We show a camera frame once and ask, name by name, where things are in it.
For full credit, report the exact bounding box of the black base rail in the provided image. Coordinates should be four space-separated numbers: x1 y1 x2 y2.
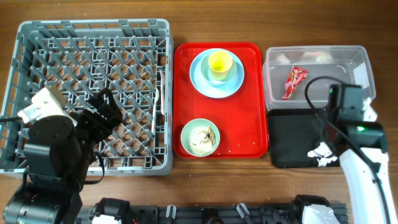
74 197 348 224

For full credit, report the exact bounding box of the white spoon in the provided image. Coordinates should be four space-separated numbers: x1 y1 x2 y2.
151 88 160 135

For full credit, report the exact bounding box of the yellow plastic cup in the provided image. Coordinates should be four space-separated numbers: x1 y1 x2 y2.
208 50 234 80

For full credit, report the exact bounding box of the red plastic tray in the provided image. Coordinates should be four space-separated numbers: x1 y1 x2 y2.
173 42 268 159

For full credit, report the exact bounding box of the red snack wrapper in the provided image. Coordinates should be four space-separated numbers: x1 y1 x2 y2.
282 66 308 100

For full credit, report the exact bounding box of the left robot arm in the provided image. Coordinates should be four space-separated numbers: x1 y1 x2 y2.
3 86 123 223

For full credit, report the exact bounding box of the light blue plate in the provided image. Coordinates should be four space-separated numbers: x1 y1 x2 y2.
189 49 244 98

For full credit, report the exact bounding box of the white fork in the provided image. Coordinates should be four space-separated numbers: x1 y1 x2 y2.
160 70 165 115

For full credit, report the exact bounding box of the green bowl with rice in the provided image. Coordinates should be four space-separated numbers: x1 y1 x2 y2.
180 118 221 157

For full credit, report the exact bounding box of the clear plastic bin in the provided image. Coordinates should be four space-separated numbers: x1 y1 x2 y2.
263 45 376 111

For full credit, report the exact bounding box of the white tissue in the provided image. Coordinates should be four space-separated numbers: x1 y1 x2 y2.
307 142 340 167

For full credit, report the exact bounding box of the black plastic tray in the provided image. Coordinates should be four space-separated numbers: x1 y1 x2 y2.
267 109 334 168

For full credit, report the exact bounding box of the grey dishwasher rack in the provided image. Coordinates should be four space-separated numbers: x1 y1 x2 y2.
1 19 174 177

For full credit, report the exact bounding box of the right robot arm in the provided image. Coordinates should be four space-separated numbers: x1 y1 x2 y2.
325 84 397 223

